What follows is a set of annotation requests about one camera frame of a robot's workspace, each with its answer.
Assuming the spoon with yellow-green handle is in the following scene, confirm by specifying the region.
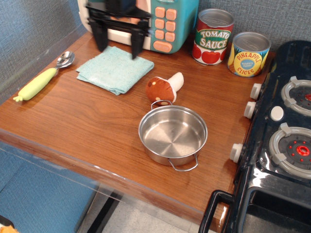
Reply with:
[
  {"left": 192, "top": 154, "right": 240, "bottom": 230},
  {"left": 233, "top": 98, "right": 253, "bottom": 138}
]
[{"left": 13, "top": 51, "right": 75, "bottom": 102}]

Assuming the orange object at corner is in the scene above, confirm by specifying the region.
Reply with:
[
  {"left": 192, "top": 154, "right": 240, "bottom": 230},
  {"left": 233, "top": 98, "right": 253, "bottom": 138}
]
[{"left": 0, "top": 216, "right": 19, "bottom": 233}]

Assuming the teal toy microwave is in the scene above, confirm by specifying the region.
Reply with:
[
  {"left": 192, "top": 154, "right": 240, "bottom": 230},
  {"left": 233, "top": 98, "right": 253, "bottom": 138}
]
[{"left": 78, "top": 0, "right": 199, "bottom": 54}]

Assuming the black toy stove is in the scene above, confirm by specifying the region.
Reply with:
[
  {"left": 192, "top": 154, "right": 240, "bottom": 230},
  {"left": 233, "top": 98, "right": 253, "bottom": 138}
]
[{"left": 199, "top": 40, "right": 311, "bottom": 233}]

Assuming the tomato sauce can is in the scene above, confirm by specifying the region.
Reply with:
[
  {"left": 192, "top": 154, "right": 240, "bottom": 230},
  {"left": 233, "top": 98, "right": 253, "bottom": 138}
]
[{"left": 192, "top": 8, "right": 234, "bottom": 65}]

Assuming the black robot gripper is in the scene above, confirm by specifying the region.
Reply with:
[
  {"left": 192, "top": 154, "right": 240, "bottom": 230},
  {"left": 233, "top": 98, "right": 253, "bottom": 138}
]
[{"left": 86, "top": 0, "right": 151, "bottom": 60}]

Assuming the teal cloth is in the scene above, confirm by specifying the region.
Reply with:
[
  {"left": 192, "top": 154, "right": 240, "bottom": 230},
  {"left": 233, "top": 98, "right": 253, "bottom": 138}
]
[{"left": 76, "top": 46, "right": 154, "bottom": 96}]

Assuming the stainless steel pot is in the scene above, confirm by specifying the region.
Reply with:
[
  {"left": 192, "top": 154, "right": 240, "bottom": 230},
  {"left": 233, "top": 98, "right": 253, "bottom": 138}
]
[{"left": 138, "top": 100, "right": 208, "bottom": 172}]

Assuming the pineapple slices can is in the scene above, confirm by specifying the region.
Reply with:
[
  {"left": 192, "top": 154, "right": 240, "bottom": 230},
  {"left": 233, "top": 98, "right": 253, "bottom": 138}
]
[{"left": 227, "top": 32, "right": 271, "bottom": 77}]

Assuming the brown plush mushroom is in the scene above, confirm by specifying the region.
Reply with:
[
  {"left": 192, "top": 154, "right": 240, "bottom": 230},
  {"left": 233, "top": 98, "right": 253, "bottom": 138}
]
[{"left": 145, "top": 72, "right": 184, "bottom": 106}]

